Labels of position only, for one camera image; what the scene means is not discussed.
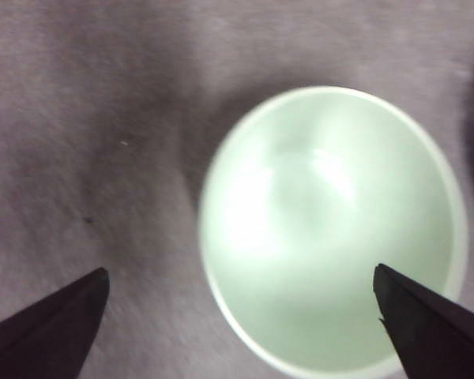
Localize green ribbed bowl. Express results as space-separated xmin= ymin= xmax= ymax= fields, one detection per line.
xmin=198 ymin=85 xmax=469 ymax=377

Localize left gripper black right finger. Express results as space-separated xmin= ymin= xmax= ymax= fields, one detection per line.
xmin=372 ymin=263 xmax=474 ymax=379

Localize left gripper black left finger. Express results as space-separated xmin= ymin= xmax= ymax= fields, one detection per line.
xmin=0 ymin=267 xmax=111 ymax=379

